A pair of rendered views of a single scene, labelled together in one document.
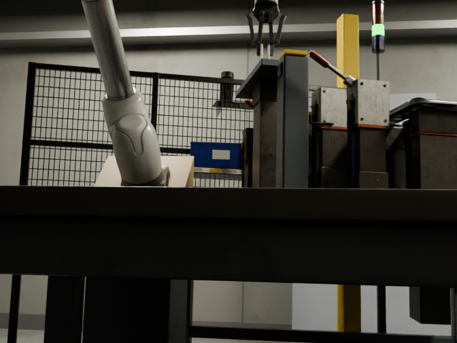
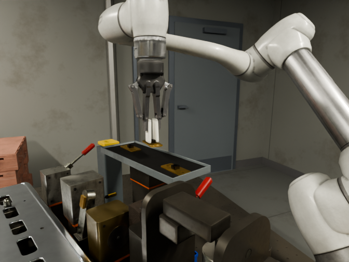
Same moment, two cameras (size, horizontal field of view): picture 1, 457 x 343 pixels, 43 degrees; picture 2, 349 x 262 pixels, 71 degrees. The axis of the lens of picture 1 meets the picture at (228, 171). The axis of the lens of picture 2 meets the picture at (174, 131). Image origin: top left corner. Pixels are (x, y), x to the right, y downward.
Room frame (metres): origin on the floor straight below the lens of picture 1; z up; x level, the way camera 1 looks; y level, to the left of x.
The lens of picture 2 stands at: (2.43, -0.43, 1.39)
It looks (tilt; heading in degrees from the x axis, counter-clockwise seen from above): 12 degrees down; 149
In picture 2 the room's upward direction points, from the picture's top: straight up
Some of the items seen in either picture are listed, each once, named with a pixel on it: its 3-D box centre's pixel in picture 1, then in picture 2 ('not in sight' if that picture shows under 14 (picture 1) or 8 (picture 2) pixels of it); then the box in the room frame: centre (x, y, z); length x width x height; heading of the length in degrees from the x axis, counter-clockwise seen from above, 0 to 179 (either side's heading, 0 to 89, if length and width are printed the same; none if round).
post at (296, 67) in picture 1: (292, 140); (111, 199); (1.53, -0.17, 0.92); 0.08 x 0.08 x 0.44; 11
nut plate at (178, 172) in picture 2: not in sight; (175, 167); (1.91, -0.11, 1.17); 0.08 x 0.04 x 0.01; 8
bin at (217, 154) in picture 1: (220, 158); not in sight; (2.90, 0.04, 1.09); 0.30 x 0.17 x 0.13; 92
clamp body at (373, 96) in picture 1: (362, 152); (63, 213); (1.46, -0.34, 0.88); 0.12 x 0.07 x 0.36; 101
